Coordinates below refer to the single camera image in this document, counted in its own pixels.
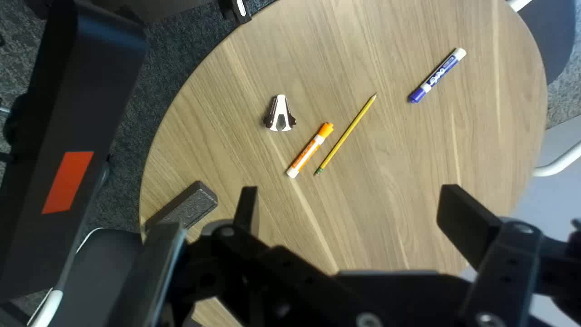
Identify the yellow pencil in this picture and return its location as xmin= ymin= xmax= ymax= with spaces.
xmin=312 ymin=93 xmax=379 ymax=178

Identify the black chair part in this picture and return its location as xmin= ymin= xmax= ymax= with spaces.
xmin=217 ymin=0 xmax=253 ymax=26

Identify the dark chair with white armrest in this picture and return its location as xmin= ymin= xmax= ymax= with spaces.
xmin=506 ymin=0 xmax=581 ymax=180

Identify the blue marker white cap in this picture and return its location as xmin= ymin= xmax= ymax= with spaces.
xmin=406 ymin=46 xmax=468 ymax=106

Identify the grey chair with white frame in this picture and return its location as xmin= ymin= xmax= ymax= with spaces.
xmin=25 ymin=180 xmax=219 ymax=327

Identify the orange marker white cap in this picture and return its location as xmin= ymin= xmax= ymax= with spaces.
xmin=284 ymin=120 xmax=335 ymax=180

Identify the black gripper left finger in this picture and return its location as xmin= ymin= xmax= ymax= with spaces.
xmin=230 ymin=184 xmax=259 ymax=237

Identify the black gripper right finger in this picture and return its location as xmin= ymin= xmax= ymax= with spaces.
xmin=435 ymin=184 xmax=504 ymax=269

